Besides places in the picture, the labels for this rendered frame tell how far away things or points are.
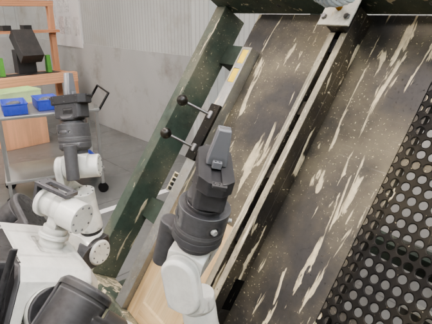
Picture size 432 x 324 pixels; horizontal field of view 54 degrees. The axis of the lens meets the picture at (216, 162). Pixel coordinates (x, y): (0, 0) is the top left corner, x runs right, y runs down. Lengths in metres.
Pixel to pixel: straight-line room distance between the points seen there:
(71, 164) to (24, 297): 0.44
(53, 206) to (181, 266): 0.34
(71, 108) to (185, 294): 0.66
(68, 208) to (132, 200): 0.72
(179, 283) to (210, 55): 1.08
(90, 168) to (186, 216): 0.58
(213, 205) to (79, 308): 0.28
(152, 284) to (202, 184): 0.83
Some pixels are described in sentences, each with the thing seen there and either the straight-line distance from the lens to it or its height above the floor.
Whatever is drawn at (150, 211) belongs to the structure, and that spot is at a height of 1.10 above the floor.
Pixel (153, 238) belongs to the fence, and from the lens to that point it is 1.43.
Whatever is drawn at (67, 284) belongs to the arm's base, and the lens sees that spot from 0.78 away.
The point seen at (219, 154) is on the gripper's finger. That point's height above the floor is 1.60.
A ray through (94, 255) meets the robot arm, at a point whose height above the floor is 1.14.
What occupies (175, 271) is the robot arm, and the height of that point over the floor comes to 1.40.
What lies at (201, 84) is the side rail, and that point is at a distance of 1.64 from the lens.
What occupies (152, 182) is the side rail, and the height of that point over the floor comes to 1.20.
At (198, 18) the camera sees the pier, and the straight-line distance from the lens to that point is 4.74.
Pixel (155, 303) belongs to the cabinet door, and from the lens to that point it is 1.39.
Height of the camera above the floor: 1.81
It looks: 19 degrees down
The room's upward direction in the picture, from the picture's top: straight up
